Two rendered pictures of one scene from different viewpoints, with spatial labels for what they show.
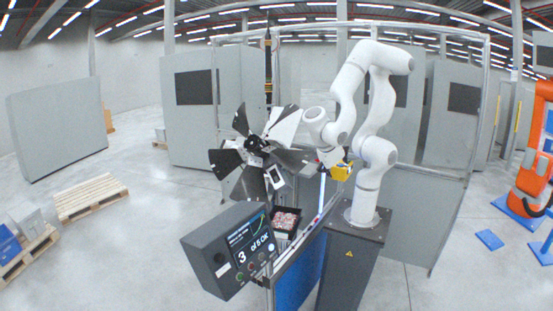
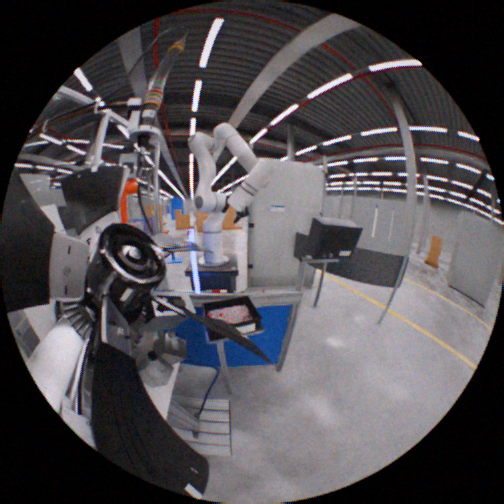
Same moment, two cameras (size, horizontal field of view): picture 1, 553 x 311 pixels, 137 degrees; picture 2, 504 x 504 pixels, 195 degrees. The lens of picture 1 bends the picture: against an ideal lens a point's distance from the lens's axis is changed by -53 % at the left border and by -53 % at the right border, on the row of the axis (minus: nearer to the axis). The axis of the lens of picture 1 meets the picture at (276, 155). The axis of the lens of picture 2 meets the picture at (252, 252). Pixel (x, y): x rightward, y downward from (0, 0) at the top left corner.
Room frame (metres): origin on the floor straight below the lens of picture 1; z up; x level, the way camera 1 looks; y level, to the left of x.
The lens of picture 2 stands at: (1.27, 0.38, 1.28)
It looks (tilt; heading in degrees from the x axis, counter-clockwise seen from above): 17 degrees down; 230
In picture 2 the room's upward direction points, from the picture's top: 2 degrees clockwise
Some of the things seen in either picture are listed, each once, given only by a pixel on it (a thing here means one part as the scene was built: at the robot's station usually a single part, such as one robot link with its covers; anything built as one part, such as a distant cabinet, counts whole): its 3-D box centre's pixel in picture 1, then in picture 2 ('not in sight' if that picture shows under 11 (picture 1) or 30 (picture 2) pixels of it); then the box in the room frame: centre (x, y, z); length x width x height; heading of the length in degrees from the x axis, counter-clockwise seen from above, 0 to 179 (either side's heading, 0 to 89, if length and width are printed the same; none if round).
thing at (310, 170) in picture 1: (296, 166); not in sight; (1.81, -0.17, 0.85); 0.36 x 0.24 x 0.03; 56
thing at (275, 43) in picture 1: (269, 43); not in sight; (2.01, 0.05, 1.88); 0.16 x 0.07 x 0.16; 91
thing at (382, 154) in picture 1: (376, 164); (215, 211); (0.88, -0.44, 1.25); 0.19 x 0.12 x 0.24; 23
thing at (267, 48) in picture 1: (268, 64); (165, 68); (1.29, 0.04, 1.67); 0.03 x 0.03 x 0.21
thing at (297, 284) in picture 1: (308, 271); (223, 343); (1.00, -0.20, 0.45); 0.82 x 0.02 x 0.66; 146
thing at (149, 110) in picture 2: (268, 69); (162, 74); (1.29, 0.04, 1.64); 0.04 x 0.04 x 0.46
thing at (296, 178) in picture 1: (295, 208); not in sight; (1.81, -0.17, 0.42); 0.04 x 0.04 x 0.83; 56
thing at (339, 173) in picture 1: (342, 170); not in sight; (1.33, -0.42, 1.02); 0.16 x 0.10 x 0.11; 146
